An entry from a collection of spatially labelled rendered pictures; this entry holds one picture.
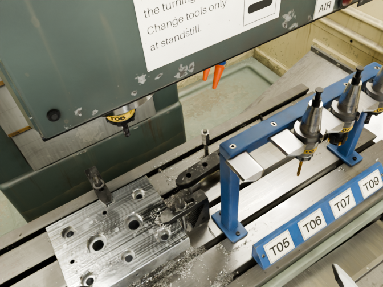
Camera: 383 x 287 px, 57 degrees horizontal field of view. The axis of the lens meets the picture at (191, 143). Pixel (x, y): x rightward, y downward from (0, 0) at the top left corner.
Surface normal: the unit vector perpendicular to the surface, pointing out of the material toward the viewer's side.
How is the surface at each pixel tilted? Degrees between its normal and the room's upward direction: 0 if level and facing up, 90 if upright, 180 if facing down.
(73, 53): 90
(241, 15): 90
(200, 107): 0
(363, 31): 90
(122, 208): 0
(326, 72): 24
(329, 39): 90
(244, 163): 0
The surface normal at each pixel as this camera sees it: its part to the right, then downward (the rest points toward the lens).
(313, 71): -0.41, -0.43
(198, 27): 0.53, 0.61
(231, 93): -0.07, -0.66
